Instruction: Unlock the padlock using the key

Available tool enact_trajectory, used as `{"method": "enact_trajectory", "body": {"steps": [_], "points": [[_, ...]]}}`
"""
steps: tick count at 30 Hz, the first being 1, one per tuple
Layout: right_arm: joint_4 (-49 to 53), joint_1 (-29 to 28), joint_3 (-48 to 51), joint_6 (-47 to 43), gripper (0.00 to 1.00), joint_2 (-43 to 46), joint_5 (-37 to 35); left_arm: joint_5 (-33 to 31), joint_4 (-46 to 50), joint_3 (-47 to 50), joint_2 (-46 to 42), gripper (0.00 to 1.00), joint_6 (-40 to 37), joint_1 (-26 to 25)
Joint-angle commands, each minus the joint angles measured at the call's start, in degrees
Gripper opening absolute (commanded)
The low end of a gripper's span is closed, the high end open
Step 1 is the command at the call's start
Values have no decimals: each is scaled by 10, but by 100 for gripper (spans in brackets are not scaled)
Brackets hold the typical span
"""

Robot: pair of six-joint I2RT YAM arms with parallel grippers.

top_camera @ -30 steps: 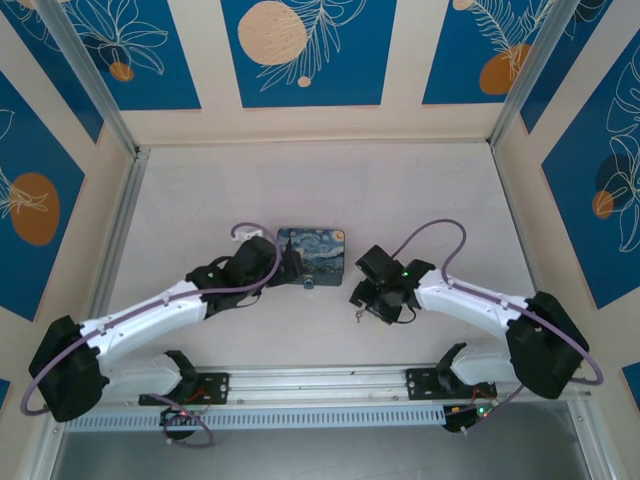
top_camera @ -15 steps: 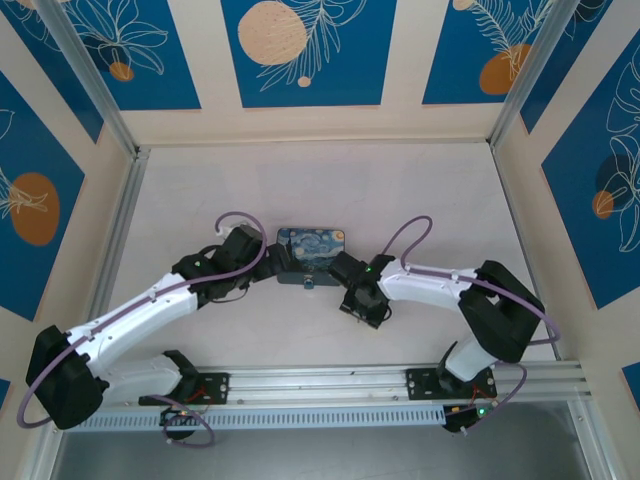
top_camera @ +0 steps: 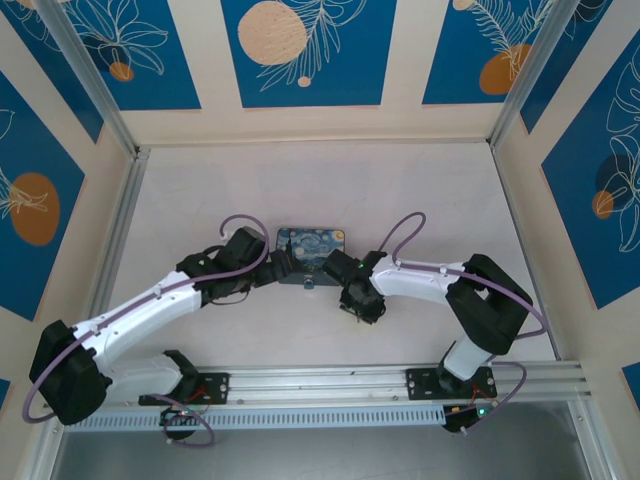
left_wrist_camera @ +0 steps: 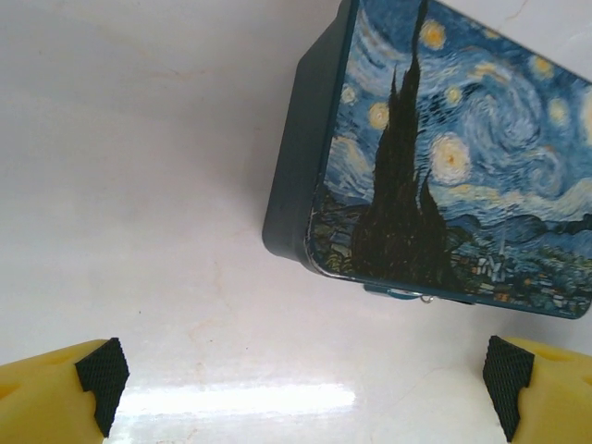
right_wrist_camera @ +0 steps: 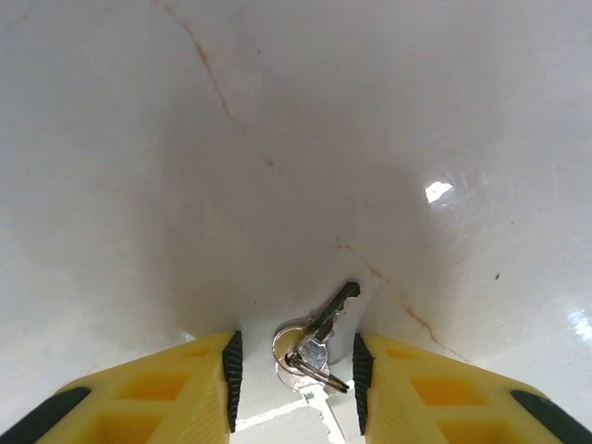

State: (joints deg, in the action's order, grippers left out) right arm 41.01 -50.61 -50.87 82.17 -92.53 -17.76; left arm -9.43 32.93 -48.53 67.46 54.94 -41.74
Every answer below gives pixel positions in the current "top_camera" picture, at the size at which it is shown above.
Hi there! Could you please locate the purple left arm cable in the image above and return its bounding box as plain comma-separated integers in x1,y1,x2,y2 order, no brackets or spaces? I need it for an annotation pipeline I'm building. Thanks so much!
22,213,272,447

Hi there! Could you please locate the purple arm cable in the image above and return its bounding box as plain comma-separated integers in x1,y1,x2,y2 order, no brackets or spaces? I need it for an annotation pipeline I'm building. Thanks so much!
22,213,272,447
377,211,550,437

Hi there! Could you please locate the grey slotted cable duct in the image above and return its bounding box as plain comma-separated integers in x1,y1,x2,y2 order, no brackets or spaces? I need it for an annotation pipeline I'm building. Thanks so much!
64,404,446,431

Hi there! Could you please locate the grey metal sheet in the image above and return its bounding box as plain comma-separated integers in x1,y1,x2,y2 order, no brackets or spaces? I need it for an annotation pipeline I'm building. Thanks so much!
49,428,594,480

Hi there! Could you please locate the aluminium corner frame post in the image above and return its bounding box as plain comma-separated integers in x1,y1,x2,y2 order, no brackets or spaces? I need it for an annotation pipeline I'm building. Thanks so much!
34,0,151,161
488,0,572,151

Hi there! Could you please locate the long aluminium mounting rail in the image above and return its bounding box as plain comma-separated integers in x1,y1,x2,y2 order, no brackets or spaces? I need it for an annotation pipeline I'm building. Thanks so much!
44,362,587,411

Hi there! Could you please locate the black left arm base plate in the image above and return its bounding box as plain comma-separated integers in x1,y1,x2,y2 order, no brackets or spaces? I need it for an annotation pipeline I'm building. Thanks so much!
138,372,231,405

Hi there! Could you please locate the starry night painted tin box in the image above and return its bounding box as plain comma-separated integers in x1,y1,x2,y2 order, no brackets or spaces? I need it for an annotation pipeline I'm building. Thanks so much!
276,227,346,289

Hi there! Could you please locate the black controller board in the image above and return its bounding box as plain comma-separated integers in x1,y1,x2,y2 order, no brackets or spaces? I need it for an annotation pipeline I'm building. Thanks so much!
158,405,202,445
443,403,502,434

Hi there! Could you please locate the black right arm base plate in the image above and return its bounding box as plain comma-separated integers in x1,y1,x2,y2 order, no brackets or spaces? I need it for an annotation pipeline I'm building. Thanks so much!
406,367,499,401

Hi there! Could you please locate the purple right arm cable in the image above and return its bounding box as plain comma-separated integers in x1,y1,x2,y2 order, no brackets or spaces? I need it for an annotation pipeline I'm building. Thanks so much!
377,211,550,437

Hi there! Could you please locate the aluminium side floor rail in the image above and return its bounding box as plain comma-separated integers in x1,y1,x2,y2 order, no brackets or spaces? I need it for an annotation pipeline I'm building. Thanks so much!
491,142,569,364
74,147,151,374

